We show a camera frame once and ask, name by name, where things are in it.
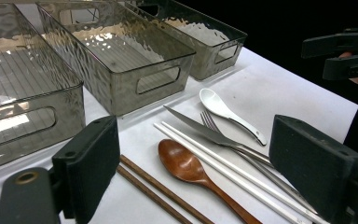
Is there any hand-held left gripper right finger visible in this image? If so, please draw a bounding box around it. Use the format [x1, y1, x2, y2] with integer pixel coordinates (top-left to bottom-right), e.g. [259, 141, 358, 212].
[268, 114, 358, 224]

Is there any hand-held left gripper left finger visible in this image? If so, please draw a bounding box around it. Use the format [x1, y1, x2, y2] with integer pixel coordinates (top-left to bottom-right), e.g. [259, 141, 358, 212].
[51, 115, 121, 224]

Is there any white chopstick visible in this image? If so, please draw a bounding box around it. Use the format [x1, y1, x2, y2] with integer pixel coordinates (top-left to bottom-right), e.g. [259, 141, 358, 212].
[153, 122, 312, 224]
[160, 120, 330, 224]

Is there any brown wooden chopstick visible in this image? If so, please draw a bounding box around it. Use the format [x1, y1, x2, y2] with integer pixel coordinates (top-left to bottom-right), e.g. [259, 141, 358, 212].
[119, 154, 215, 224]
[116, 164, 194, 224]

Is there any brown wooden spoon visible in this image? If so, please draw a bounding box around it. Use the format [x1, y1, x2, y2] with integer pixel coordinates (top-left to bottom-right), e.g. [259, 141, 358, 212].
[158, 138, 264, 224]

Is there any smoky clear plastic bin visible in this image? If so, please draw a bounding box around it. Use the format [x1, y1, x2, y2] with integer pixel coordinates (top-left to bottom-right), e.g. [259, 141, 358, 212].
[117, 0, 249, 81]
[0, 2, 87, 174]
[36, 1, 197, 117]

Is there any steel table knife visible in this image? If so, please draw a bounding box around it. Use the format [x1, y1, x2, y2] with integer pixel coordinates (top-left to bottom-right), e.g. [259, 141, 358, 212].
[162, 105, 274, 169]

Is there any white ceramic spoon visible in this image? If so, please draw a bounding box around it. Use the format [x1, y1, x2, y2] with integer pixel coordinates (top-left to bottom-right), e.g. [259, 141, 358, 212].
[199, 88, 269, 147]

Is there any white table cover sheet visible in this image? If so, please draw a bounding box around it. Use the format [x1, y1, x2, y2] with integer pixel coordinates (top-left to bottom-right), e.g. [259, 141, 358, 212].
[0, 46, 358, 224]

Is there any steel fork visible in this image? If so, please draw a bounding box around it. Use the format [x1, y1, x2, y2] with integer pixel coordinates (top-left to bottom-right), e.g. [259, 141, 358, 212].
[200, 110, 320, 216]

